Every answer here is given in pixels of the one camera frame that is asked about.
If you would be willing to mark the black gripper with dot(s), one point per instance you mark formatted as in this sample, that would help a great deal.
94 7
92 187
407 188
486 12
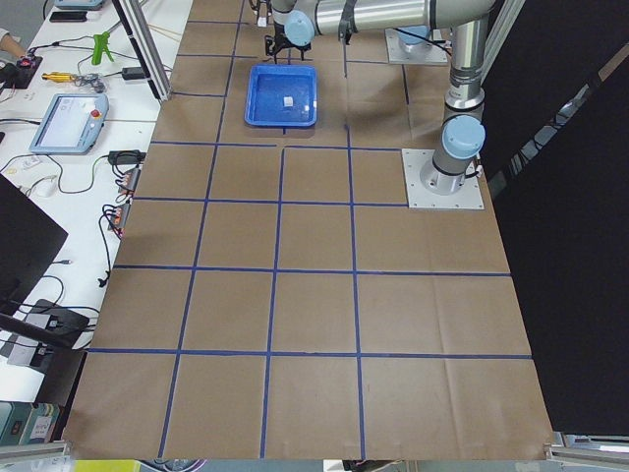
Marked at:
282 45

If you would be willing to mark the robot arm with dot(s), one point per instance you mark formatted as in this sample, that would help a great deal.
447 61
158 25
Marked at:
296 23

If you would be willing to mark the blue plastic tray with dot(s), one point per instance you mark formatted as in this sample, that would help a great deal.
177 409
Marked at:
269 83

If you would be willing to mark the black power adapter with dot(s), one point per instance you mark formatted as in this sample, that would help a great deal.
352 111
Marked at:
133 73

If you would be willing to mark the teach pendant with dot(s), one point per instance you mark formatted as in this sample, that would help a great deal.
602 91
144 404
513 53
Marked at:
71 124

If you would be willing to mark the yellow tool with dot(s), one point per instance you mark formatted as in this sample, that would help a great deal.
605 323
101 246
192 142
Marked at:
58 77

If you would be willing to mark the white computer mouse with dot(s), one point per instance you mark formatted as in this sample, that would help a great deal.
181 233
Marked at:
45 188

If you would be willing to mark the black monitor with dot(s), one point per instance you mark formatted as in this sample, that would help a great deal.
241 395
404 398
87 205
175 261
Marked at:
30 241

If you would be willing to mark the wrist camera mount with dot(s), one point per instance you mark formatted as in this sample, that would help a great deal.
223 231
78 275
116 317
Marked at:
269 47

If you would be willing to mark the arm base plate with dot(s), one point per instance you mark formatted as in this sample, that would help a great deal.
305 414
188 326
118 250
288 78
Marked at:
404 49
427 188

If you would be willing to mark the aluminium frame post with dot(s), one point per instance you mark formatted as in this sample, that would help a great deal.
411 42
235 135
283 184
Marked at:
136 27

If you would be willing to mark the green handled reacher grabber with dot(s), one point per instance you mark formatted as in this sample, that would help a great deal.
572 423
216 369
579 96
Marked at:
101 48

